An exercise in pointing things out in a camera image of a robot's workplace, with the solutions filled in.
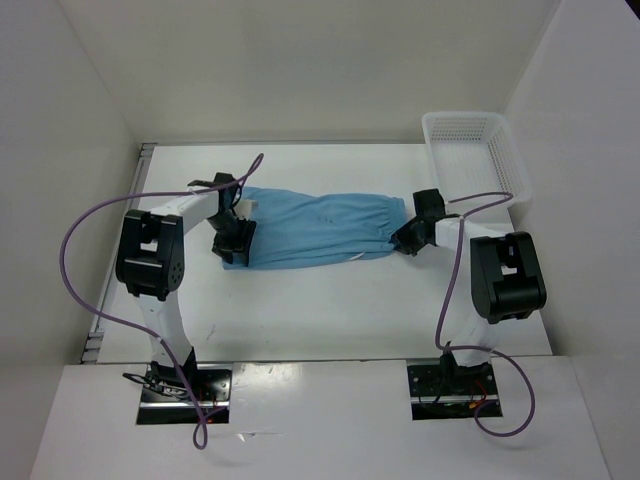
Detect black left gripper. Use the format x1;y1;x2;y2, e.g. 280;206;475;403
206;212;256;265

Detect light blue shorts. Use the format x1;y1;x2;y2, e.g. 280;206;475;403
222;187;408;270

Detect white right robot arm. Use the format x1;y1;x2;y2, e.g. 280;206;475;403
390;189;547;393

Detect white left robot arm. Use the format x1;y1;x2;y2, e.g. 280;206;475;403
116;173;257;400

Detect white plastic basket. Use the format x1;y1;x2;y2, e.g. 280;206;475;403
422;111;532;203

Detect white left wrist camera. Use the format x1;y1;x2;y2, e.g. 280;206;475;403
234;199;259;220

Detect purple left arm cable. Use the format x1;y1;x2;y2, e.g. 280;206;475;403
58;152;265;449

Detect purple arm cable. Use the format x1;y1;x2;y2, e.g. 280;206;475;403
58;152;265;449
434;192;537;439

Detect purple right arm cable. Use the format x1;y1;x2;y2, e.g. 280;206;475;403
434;192;537;439

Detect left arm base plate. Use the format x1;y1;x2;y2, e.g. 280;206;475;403
123;363;233;426

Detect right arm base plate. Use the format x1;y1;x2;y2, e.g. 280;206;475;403
406;359;502;421

